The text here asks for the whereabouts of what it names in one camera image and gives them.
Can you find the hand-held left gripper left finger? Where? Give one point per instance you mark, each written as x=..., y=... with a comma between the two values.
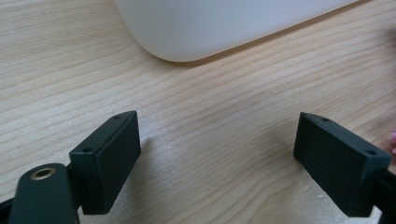
x=104, y=165

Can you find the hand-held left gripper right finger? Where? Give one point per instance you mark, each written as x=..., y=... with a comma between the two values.
x=337, y=165

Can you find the pink toy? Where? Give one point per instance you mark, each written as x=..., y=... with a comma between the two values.
x=393, y=143

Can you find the white plastic bin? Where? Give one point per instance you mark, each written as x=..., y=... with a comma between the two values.
x=218, y=25

